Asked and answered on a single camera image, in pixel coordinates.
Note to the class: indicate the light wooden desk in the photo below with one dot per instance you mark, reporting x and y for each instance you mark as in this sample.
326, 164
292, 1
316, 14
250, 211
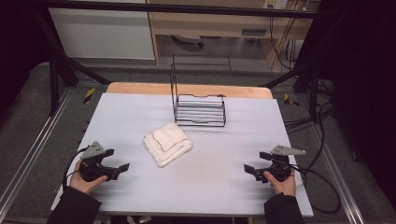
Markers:
211, 25

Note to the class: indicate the white table mat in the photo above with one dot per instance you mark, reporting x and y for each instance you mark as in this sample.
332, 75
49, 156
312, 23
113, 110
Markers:
218, 161

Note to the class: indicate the person's left hand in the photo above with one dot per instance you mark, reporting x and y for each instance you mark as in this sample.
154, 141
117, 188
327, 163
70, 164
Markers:
84, 186

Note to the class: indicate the white cabinet panel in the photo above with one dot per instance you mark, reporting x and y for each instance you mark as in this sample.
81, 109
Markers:
99, 34

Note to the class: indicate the yellow black tape marker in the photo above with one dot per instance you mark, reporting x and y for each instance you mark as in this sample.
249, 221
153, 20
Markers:
89, 95
290, 100

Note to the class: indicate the white wall socket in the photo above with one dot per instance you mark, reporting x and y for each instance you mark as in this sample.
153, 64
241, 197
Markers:
275, 3

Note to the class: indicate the black metal frame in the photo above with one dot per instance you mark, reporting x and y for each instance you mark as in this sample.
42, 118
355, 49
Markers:
186, 7

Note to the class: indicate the grey chair base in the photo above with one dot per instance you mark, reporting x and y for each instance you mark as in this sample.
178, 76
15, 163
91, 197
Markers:
188, 39

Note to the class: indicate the person's right hand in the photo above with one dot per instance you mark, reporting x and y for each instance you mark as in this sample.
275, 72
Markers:
285, 186

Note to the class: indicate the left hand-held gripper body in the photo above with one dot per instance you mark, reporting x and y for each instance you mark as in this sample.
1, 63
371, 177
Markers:
90, 169

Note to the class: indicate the white towel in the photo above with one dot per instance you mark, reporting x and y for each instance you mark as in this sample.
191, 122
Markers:
168, 144

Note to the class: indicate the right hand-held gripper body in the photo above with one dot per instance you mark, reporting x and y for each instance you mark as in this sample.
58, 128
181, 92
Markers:
280, 169

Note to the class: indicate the aluminium floor rail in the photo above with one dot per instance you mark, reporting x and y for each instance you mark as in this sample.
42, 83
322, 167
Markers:
34, 149
339, 177

